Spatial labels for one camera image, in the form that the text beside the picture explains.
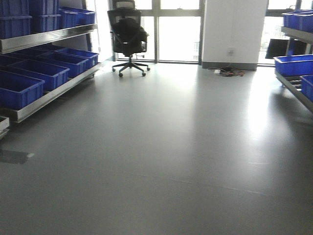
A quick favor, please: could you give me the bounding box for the blue crate top shelf end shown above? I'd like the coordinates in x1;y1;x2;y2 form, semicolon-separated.
59;6;95;29

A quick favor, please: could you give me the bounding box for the right steel shelf rack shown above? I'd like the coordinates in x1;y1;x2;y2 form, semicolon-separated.
275;26;313;112

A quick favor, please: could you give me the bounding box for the steel shelf rack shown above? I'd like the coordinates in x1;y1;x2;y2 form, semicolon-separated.
275;26;313;112
0;24;101;127

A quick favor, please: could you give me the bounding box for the left steel shelf rack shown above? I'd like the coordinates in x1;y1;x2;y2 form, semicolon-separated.
0;24;101;127

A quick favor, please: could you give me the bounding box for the black office chair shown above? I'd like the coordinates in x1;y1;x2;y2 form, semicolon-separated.
107;0;150;77

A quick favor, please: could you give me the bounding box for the blue crate nearest left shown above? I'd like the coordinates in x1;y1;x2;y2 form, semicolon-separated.
0;70;45;110

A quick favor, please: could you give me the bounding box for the blue crate right lower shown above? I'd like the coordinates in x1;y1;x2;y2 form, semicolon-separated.
274;54;313;76

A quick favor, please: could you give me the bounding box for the blue crate right edge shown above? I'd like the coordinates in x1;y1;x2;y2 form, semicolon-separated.
300;75;313;101

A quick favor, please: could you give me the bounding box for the stacked blue crates top left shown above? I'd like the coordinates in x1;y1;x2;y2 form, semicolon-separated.
0;0;61;39

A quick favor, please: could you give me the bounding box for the blue crates right top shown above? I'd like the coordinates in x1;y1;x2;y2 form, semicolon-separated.
282;9;313;32

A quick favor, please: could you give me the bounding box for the white power strip with cables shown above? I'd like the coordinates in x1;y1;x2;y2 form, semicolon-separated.
207;67;245;77

